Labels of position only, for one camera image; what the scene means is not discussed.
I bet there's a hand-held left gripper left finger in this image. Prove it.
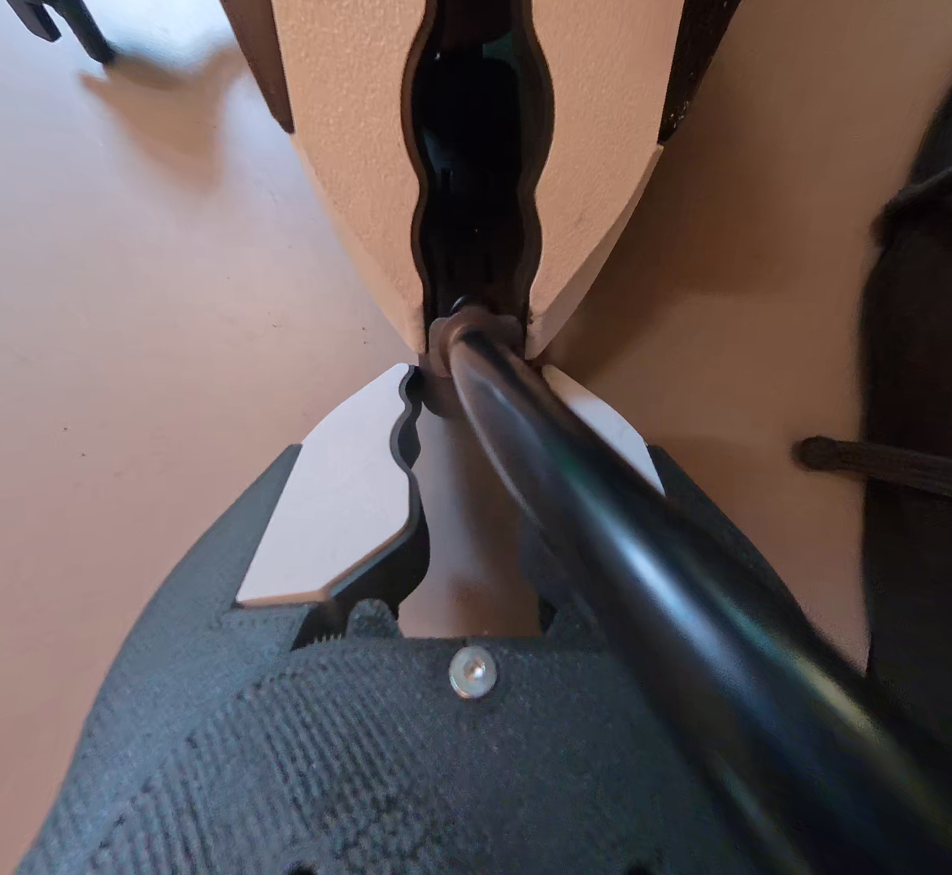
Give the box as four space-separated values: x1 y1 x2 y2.
234 363 431 608

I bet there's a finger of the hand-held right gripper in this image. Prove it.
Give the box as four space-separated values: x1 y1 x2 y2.
519 0 702 361
256 0 441 355

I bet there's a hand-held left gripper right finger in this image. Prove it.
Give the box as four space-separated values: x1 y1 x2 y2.
541 365 665 497

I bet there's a black power strip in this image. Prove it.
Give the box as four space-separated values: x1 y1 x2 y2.
409 49 555 418

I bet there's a black power cord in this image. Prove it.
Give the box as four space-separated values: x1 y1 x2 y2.
431 298 952 875

